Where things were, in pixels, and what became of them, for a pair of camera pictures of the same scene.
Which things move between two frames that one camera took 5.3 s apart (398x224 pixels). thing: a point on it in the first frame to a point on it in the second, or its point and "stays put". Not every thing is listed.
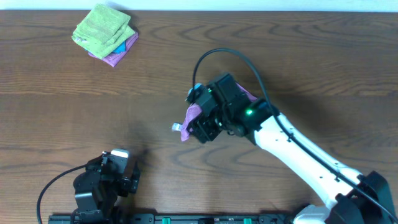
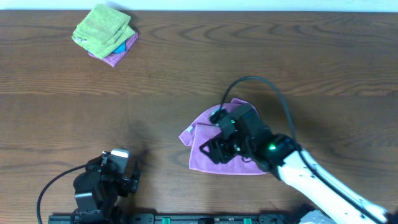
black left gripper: [129, 181] stays put
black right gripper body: [204, 128] to [222, 146]
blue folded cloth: [121, 48] stays put
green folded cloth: [101, 30] stays put
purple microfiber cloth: [193, 109] to [203, 129]
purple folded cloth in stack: [114, 59] stays put
